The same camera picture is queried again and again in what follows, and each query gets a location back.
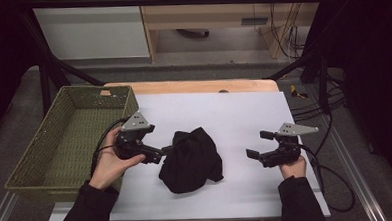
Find green woven basket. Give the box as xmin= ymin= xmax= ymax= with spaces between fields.
xmin=0 ymin=82 xmax=144 ymax=206

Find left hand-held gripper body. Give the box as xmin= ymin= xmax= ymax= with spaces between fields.
xmin=111 ymin=108 xmax=158 ymax=162

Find black metal stand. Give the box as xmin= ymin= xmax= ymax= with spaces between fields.
xmin=18 ymin=4 xmax=107 ymax=120
xmin=263 ymin=46 xmax=332 ymax=119

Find person's left hand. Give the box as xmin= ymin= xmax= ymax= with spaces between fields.
xmin=86 ymin=125 xmax=148 ymax=191

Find light wooden desk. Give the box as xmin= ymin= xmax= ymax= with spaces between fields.
xmin=138 ymin=0 xmax=330 ymax=66

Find yellow and black clamp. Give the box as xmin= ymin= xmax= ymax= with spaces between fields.
xmin=289 ymin=83 xmax=310 ymax=100

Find black floor cables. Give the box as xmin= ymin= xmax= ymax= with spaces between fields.
xmin=288 ymin=78 xmax=350 ymax=122

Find black metal frame bar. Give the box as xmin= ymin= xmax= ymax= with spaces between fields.
xmin=28 ymin=0 xmax=324 ymax=16

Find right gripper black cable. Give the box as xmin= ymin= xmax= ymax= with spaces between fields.
xmin=300 ymin=141 xmax=357 ymax=216

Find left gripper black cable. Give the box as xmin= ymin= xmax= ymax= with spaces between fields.
xmin=87 ymin=116 xmax=135 ymax=178

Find bundle of background cables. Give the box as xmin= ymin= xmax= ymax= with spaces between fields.
xmin=268 ymin=0 xmax=314 ymax=60

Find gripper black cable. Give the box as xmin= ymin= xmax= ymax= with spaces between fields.
xmin=87 ymin=116 xmax=135 ymax=178
xmin=300 ymin=141 xmax=357 ymax=216

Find white table sheet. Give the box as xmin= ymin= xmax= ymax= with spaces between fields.
xmin=43 ymin=86 xmax=332 ymax=221

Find black cloth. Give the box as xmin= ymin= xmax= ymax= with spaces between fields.
xmin=156 ymin=124 xmax=226 ymax=195

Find white cabinet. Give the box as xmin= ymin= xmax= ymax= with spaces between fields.
xmin=31 ymin=0 xmax=152 ymax=64

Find person's right hand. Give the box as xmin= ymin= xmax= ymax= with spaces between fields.
xmin=278 ymin=154 xmax=309 ymax=181

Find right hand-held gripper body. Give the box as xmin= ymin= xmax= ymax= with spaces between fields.
xmin=257 ymin=120 xmax=322 ymax=169

